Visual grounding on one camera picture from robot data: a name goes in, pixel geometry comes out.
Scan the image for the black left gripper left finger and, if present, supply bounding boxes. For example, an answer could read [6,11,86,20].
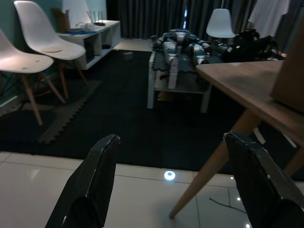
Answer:
[45,133,122,228]

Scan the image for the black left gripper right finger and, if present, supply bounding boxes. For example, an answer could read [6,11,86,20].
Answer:
[223,132,304,228]

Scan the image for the black floor mat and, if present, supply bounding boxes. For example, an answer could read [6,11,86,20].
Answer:
[0,50,304,181]

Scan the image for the grey puzzle foam mat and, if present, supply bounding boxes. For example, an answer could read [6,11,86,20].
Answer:
[14,80,103,145]

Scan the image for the wooden dining table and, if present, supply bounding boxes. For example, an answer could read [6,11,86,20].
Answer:
[168,60,304,219]

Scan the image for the brown cardboard box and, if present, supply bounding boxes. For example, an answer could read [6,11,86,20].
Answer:
[270,22,304,113]

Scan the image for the white coffee table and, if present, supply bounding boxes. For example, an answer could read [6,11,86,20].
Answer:
[146,51,212,114]

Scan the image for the black bag pile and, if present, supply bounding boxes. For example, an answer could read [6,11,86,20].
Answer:
[222,28,279,63]

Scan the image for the round wooden plate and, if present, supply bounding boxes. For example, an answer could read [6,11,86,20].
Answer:
[39,46,63,55]

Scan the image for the white shell chair wooden legs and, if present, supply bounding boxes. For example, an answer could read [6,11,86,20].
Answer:
[13,0,89,100]
[0,28,66,126]
[206,8,236,42]

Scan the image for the white low shelf unit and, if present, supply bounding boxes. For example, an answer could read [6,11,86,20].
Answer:
[57,19,122,70]

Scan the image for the silver humanoid robot lying down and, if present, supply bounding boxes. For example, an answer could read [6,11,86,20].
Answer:
[151,28,232,90]

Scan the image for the router with antennas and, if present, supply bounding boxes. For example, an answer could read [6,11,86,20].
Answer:
[86,10,106,27]

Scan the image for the brown cardboard sheet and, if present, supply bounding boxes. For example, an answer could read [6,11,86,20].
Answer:
[51,7,71,33]

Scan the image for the white hanging garment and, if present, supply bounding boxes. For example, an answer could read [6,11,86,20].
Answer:
[247,0,291,39]

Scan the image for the dark grey curtain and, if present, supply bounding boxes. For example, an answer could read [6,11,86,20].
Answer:
[106,0,304,54]

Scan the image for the thin black floor cable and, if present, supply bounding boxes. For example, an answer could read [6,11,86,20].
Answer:
[209,197,246,212]

